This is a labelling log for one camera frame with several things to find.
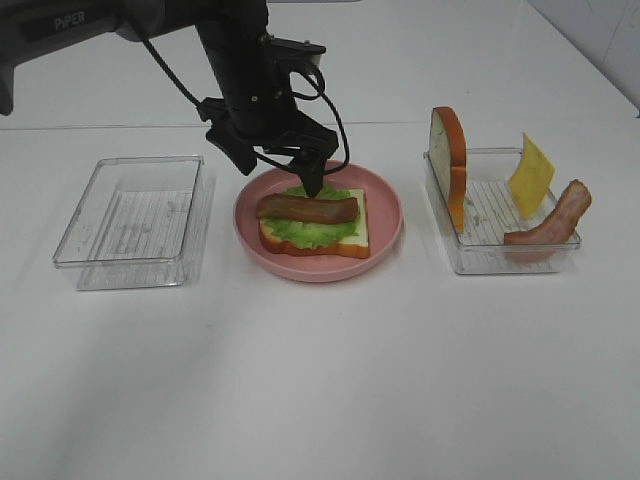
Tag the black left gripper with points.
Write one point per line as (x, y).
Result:
(258, 114)

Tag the dark bacon strip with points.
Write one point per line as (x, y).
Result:
(308, 210)

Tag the green lettuce leaf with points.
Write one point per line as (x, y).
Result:
(315, 235)

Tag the toast bread slice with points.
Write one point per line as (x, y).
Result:
(447, 153)
(352, 251)

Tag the pink bacon strip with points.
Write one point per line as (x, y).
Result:
(556, 228)

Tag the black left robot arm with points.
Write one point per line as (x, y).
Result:
(31, 29)

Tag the pink round plate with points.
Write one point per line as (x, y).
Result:
(384, 216)

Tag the left clear plastic tray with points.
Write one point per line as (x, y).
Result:
(140, 223)

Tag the clear plastic tray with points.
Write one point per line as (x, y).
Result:
(489, 213)
(140, 223)

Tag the right clear plastic tray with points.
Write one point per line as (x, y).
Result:
(489, 213)

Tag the yellow cheese slice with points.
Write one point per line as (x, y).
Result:
(531, 180)

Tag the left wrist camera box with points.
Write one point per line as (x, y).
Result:
(292, 52)

